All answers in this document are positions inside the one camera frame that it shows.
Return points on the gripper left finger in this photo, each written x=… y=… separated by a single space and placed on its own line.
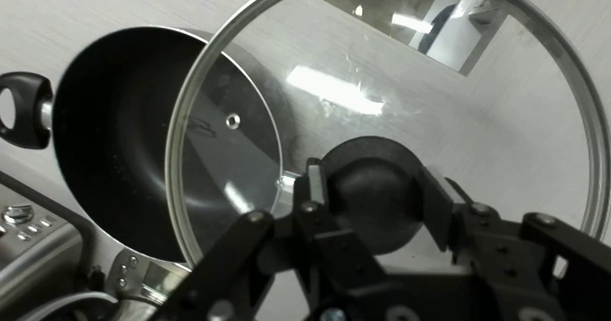
x=238 y=254

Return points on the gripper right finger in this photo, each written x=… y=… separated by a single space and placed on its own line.
x=506 y=259

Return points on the glass lid with black knob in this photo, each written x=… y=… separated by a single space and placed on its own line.
x=382 y=72

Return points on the silver appliance with display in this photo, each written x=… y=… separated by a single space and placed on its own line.
x=143 y=278

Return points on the silver appliance with buttons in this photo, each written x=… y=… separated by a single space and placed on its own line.
x=33 y=259

